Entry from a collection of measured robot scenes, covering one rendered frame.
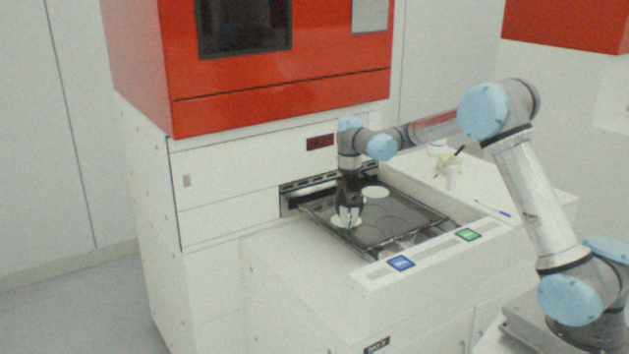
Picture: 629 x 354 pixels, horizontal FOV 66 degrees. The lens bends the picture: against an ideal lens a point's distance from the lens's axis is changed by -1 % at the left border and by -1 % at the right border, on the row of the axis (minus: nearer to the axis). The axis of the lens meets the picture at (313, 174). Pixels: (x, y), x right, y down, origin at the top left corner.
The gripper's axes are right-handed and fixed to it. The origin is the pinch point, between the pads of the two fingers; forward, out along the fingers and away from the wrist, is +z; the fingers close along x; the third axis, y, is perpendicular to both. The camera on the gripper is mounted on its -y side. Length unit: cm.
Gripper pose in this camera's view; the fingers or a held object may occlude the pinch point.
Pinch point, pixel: (348, 226)
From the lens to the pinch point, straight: 158.2
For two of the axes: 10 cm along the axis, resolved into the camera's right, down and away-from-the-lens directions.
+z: 0.1, 9.2, 4.0
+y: -0.6, -4.0, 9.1
